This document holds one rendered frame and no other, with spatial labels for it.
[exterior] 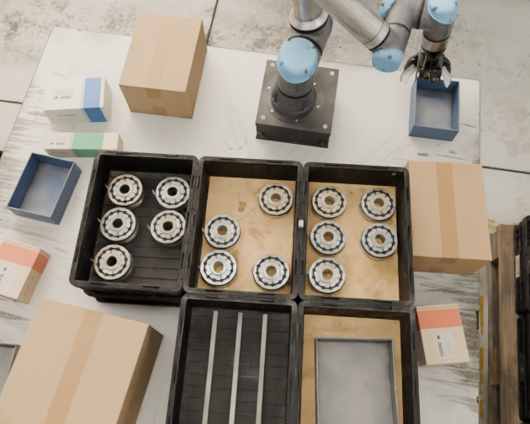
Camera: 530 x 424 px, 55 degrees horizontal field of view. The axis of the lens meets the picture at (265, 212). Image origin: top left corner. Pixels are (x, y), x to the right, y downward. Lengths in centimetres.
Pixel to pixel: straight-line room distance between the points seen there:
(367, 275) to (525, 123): 166
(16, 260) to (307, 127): 98
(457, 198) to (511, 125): 134
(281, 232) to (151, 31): 83
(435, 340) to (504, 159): 142
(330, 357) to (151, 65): 107
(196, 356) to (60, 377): 34
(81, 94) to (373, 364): 126
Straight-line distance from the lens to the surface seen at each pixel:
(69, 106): 184
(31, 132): 195
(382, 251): 147
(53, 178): 183
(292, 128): 167
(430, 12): 146
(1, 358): 171
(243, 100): 184
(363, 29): 135
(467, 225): 156
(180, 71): 174
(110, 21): 313
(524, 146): 285
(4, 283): 168
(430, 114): 189
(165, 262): 148
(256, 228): 148
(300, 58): 153
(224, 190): 153
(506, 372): 229
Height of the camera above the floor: 222
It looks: 68 degrees down
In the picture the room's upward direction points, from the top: 1 degrees counter-clockwise
